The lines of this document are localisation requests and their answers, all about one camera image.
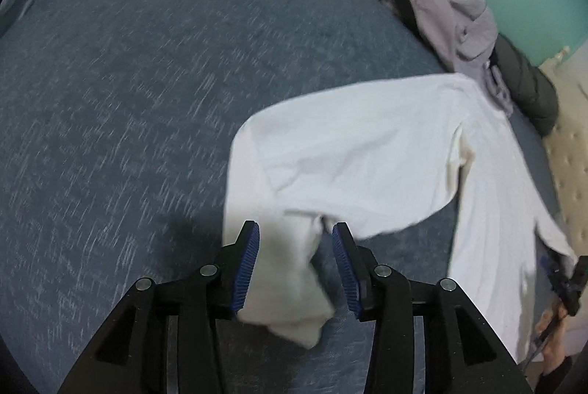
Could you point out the person's right hand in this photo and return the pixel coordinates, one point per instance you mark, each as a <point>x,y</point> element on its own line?
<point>558,343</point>

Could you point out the white long-sleeve shirt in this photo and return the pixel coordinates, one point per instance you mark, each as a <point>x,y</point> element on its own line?
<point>367,146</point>

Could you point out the cream tufted headboard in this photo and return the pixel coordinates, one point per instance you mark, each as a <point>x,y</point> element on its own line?
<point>569,123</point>

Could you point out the person's right forearm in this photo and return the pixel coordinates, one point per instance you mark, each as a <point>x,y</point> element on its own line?
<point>558,380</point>

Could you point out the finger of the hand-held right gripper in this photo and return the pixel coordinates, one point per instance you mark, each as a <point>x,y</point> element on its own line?
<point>549,267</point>

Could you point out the blue patterned bed sheet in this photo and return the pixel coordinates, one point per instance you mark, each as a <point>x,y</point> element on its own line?
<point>138,123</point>

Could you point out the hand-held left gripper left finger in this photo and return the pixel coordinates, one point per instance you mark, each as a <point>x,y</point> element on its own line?
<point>248,270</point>

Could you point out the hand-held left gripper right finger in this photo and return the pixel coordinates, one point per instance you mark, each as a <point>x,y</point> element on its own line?
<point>344,270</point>

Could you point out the lilac grey garment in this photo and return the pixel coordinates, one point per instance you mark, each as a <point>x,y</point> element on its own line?
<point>441,8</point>

